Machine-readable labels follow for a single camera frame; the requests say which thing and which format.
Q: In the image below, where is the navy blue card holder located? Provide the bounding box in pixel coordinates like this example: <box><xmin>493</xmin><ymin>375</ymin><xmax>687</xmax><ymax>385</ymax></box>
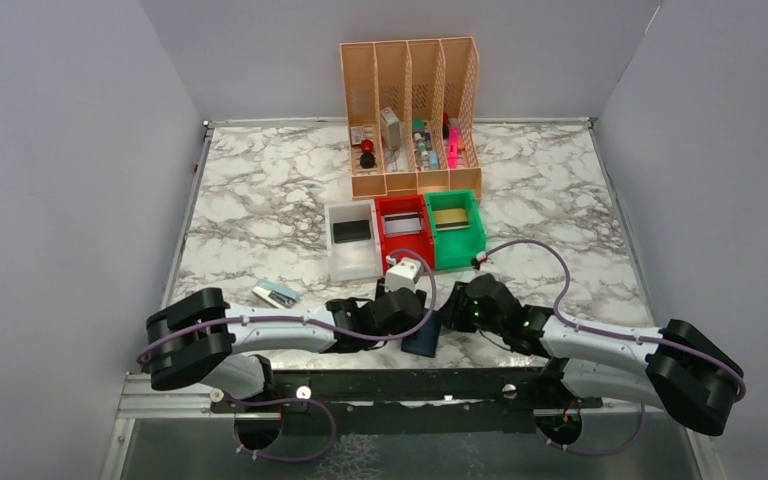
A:
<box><xmin>400</xmin><ymin>313</ymin><xmax>441</xmax><ymax>358</ymax></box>

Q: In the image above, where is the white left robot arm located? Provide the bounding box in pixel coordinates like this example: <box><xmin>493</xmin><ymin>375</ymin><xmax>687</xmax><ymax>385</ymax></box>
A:
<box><xmin>136</xmin><ymin>287</ymin><xmax>437</xmax><ymax>411</ymax></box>

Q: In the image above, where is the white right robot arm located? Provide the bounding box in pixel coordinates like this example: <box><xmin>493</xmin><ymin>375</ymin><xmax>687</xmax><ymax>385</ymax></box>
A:
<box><xmin>436</xmin><ymin>274</ymin><xmax>744</xmax><ymax>436</ymax></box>

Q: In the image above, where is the silver card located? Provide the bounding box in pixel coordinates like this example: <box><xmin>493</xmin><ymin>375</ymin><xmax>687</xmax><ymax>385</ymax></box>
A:
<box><xmin>382</xmin><ymin>212</ymin><xmax>423</xmax><ymax>238</ymax></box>

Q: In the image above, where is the black card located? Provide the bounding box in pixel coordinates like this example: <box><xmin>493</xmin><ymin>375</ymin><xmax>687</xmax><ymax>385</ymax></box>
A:
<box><xmin>331</xmin><ymin>220</ymin><xmax>372</xmax><ymax>244</ymax></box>

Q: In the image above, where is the gold card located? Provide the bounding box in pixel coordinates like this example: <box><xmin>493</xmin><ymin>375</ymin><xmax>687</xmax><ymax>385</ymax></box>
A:
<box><xmin>432</xmin><ymin>208</ymin><xmax>469</xmax><ymax>232</ymax></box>

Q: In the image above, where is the white plastic bin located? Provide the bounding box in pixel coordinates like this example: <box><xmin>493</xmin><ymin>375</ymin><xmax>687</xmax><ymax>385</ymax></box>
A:
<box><xmin>324</xmin><ymin>200</ymin><xmax>383</xmax><ymax>282</ymax></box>

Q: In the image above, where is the green plastic bin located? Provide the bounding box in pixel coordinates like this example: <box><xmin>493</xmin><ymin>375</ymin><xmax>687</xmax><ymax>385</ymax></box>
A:
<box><xmin>424</xmin><ymin>190</ymin><xmax>487</xmax><ymax>270</ymax></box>

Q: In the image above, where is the red plastic bin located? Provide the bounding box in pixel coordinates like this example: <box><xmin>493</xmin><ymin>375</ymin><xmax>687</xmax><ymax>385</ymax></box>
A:
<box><xmin>375</xmin><ymin>195</ymin><xmax>435</xmax><ymax>272</ymax></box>

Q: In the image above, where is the light blue stapler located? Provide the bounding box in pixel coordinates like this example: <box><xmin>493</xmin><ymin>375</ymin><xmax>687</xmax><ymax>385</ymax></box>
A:
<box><xmin>251</xmin><ymin>279</ymin><xmax>300</xmax><ymax>309</ymax></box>

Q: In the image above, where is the red and black stamp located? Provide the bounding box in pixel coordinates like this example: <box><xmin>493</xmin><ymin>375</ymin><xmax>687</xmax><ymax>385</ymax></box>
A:
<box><xmin>359</xmin><ymin>139</ymin><xmax>377</xmax><ymax>169</ymax></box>

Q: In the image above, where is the pink highlighter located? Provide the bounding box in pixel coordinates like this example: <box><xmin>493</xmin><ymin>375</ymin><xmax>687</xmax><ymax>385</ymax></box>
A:
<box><xmin>447</xmin><ymin>126</ymin><xmax>460</xmax><ymax>170</ymax></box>

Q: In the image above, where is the white box in organizer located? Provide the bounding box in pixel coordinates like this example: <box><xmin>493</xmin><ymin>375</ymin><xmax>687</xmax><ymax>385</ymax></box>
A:
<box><xmin>379</xmin><ymin>107</ymin><xmax>401</xmax><ymax>150</ymax></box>

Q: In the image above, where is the peach desk file organizer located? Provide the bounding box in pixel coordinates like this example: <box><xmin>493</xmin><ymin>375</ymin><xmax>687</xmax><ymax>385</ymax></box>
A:
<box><xmin>339</xmin><ymin>36</ymin><xmax>483</xmax><ymax>200</ymax></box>

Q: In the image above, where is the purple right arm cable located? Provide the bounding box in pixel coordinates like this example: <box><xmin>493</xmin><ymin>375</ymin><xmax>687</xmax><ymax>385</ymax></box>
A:
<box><xmin>473</xmin><ymin>238</ymin><xmax>748</xmax><ymax>458</ymax></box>

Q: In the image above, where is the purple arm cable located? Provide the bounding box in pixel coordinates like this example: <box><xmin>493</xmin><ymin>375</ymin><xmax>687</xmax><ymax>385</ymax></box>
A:
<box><xmin>473</xmin><ymin>238</ymin><xmax>748</xmax><ymax>458</ymax></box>
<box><xmin>136</xmin><ymin>248</ymin><xmax>438</xmax><ymax>464</ymax></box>

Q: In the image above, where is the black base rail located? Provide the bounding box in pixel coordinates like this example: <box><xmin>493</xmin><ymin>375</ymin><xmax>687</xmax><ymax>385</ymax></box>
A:
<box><xmin>210</xmin><ymin>367</ymin><xmax>602</xmax><ymax>435</ymax></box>

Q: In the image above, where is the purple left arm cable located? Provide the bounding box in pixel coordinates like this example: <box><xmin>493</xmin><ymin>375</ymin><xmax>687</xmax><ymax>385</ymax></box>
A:
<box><xmin>136</xmin><ymin>248</ymin><xmax>438</xmax><ymax>464</ymax></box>

